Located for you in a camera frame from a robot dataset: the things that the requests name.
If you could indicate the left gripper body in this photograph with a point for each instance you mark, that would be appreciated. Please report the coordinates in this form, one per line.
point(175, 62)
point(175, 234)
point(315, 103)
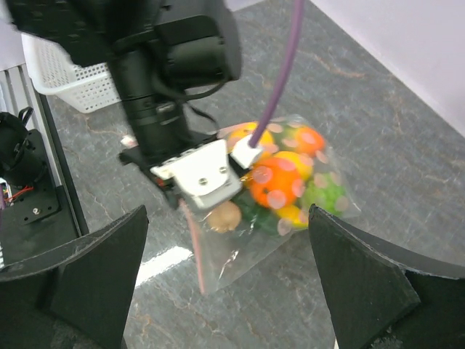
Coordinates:
point(132, 154)

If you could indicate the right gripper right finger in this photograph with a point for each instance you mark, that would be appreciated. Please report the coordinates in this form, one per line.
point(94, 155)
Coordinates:
point(381, 295)

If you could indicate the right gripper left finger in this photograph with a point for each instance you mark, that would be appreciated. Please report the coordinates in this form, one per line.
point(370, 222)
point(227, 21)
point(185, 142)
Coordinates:
point(86, 284)

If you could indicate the orange fruit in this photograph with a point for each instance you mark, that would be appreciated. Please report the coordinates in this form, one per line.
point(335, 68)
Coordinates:
point(275, 183)

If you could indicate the green cucumber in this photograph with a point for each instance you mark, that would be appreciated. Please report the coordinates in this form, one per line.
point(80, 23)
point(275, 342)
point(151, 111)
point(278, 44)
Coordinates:
point(257, 217)

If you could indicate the clear zip top bag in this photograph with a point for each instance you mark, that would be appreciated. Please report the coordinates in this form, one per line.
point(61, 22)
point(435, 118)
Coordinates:
point(221, 258)

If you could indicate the orange green mango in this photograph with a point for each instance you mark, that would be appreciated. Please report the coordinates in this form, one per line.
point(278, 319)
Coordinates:
point(302, 139)

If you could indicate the yellow lemon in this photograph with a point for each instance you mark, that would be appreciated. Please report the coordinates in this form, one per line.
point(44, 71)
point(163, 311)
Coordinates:
point(303, 163)

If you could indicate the green custard apple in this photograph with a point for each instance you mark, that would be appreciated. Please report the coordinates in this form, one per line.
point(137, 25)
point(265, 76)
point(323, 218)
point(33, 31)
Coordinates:
point(326, 190)

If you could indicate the yellow banana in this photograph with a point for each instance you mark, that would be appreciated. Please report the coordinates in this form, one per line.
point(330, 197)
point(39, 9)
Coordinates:
point(293, 216)

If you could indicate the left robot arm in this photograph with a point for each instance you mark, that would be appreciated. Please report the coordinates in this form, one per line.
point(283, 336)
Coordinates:
point(161, 56)

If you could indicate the white plastic basket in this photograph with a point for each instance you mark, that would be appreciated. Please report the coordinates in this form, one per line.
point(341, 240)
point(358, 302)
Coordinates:
point(53, 73)

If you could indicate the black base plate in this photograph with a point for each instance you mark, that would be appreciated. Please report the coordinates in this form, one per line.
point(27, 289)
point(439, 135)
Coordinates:
point(40, 209)

